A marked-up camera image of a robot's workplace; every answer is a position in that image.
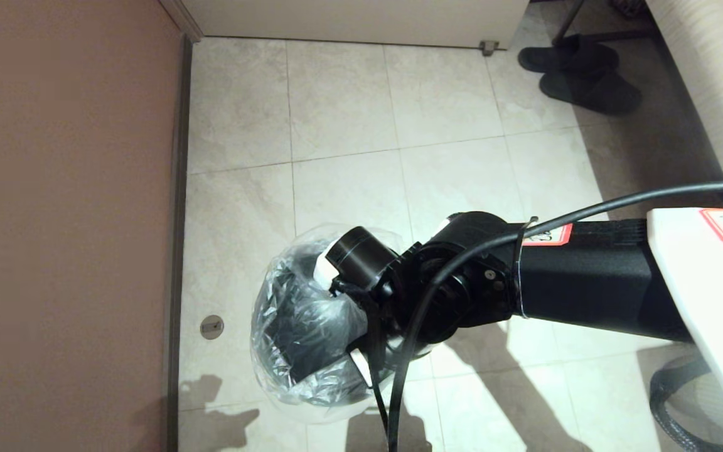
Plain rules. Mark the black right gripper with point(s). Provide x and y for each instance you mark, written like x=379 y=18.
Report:
x=364 y=364

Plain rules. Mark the clear plastic trash bag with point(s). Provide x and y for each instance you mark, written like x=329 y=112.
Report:
x=286 y=376

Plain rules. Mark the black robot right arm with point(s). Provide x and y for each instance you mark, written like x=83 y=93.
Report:
x=587 y=282

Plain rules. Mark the black round trash bin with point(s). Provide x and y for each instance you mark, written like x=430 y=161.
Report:
x=299 y=333

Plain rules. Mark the round metal floor cap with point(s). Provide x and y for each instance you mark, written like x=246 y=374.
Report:
x=212 y=327

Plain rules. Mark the small metal door stopper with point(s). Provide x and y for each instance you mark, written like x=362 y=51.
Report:
x=489 y=46

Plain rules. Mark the white door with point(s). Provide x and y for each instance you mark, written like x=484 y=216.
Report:
x=349 y=19

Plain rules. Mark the black slipper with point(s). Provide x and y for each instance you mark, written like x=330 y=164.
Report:
x=594 y=94
x=565 y=55

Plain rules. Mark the beige striped upholstered furniture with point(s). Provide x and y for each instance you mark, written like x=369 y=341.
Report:
x=713 y=81

